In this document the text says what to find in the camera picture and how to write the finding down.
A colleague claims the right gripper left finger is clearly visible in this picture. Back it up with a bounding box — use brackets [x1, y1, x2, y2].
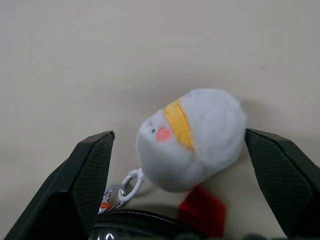
[3, 129, 116, 240]

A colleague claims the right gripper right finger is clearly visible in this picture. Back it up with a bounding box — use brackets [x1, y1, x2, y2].
[244, 127, 315, 240]

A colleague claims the black red paddle case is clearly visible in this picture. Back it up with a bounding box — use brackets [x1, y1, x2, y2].
[92, 186, 227, 240]

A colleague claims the white plush keychain toy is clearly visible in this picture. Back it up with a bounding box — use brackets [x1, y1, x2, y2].
[135, 87, 248, 193]

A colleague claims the silver metal clasp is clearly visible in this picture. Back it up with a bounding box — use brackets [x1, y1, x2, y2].
[98, 183, 126, 216]

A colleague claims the white carabiner clip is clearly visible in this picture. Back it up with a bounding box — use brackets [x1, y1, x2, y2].
[117, 167, 145, 202]

